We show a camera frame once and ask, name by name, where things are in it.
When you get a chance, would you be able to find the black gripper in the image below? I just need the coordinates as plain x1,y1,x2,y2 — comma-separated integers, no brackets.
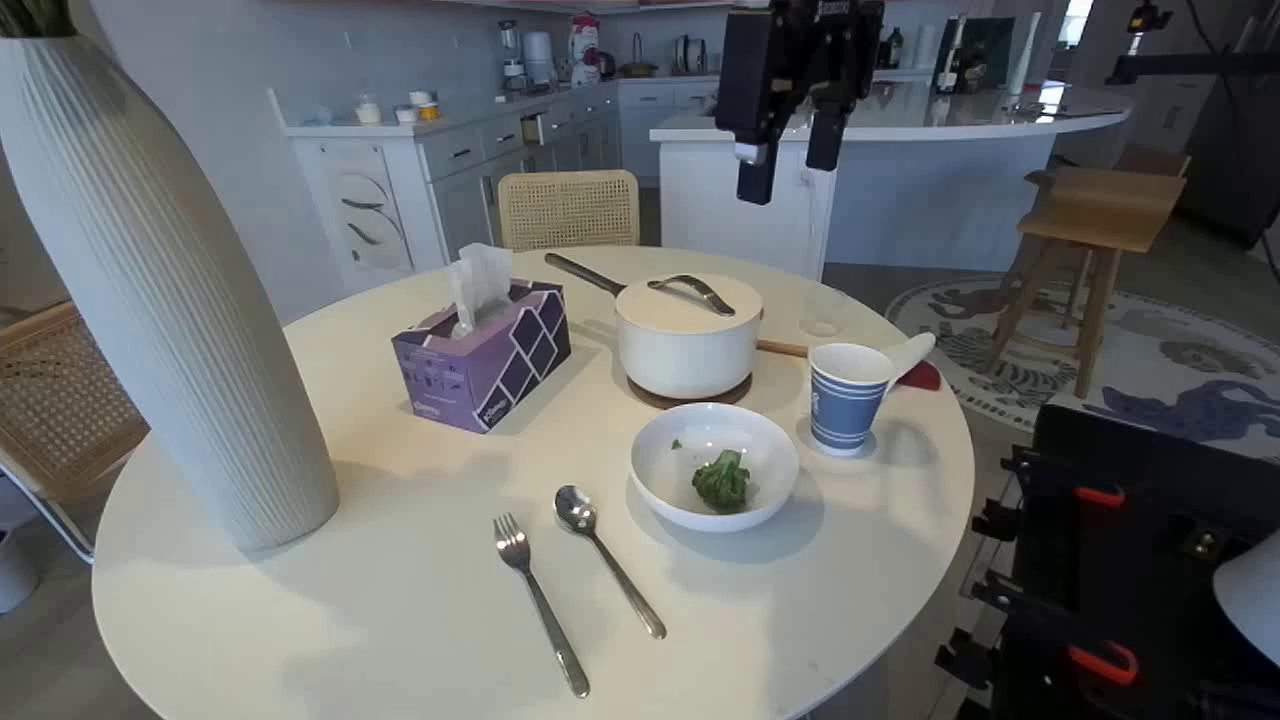
712,0,887,207

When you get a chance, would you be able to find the dark framed picture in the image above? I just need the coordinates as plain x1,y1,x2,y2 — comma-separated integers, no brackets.
933,13,1020,96

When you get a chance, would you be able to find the patterned round rug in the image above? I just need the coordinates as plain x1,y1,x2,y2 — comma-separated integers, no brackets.
884,274,1280,467

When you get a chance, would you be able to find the black robot cart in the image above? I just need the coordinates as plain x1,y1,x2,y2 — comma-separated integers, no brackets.
933,394,1280,720

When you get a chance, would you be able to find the wooden bar stool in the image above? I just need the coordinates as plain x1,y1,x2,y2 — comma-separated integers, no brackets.
992,163,1192,400

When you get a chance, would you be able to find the round cork trivet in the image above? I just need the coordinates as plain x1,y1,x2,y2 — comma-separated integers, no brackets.
627,374,757,411

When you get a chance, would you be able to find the white countertop appliance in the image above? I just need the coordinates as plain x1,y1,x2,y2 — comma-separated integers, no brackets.
522,29,562,86

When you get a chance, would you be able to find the white bowl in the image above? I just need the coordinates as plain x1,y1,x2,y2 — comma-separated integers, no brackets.
627,400,805,537

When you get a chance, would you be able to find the green broccoli piece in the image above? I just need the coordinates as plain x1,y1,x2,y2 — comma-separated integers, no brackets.
687,448,753,514

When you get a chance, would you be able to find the black clamp orange handle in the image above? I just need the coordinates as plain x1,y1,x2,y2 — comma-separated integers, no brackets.
933,622,1143,691
995,444,1131,520

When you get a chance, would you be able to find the white pot lid grey handle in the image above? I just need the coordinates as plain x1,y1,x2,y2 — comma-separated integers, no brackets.
611,268,769,337

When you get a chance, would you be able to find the silver spoon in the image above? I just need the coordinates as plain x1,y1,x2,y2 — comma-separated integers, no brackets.
554,478,674,642

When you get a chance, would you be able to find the silver kettle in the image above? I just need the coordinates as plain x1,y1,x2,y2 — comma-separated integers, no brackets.
669,31,712,80

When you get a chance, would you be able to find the white kitchen cabinet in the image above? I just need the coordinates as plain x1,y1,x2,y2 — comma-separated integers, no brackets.
264,74,625,291

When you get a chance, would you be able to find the purple tissue box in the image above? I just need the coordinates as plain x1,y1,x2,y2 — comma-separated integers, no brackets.
387,274,577,437

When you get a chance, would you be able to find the tall white ribbed vase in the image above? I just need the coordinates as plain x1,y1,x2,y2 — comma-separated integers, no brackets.
0,31,346,550

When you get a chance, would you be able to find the blue striped paper cup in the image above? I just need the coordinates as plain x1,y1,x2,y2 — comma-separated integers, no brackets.
805,340,896,458

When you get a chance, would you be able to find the wicker back wooden chair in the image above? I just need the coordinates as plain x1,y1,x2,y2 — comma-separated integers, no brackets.
0,298,153,509
492,166,646,254

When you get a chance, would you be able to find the white tissue sheet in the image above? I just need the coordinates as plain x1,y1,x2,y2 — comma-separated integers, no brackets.
448,238,522,340

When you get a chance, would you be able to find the white kitchen island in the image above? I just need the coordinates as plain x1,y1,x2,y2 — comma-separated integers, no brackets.
647,74,1137,278

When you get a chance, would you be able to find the dark refrigerator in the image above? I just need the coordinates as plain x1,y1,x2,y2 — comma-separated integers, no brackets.
1178,65,1280,250

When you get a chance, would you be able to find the silver fork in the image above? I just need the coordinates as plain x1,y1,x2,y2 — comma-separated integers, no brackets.
490,510,596,699

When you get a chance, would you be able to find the white pot long handle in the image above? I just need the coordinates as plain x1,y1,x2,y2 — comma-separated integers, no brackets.
541,247,769,404

